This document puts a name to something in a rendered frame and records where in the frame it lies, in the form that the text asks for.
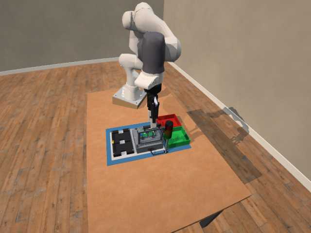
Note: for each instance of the red open-top bin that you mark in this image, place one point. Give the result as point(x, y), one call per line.
point(172, 117)

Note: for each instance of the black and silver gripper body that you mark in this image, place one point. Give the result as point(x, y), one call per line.
point(154, 91)

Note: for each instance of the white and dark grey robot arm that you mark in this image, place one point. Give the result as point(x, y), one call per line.
point(153, 44)

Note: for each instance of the green bin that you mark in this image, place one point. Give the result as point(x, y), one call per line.
point(179, 138)

